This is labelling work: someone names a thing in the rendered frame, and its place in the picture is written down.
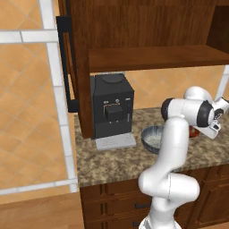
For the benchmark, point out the brown wooden drawer front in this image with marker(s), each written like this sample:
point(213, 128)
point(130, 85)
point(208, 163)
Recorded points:
point(113, 204)
point(113, 223)
point(113, 187)

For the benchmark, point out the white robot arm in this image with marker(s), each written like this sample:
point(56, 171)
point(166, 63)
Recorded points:
point(174, 155)

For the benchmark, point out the brown wooden wall cabinet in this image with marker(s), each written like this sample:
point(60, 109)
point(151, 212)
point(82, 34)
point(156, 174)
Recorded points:
point(155, 32)

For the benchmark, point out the black coffee machine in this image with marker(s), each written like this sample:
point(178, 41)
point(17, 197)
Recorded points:
point(113, 119)

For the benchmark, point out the brown wooden base cabinet door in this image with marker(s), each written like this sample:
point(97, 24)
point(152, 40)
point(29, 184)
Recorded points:
point(213, 199)

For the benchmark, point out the grey bowl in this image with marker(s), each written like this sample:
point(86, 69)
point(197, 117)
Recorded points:
point(152, 138)

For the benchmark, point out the red bowl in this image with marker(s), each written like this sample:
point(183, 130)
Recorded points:
point(193, 132)

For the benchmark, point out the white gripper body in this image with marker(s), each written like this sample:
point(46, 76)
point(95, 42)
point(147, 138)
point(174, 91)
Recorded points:
point(208, 131)

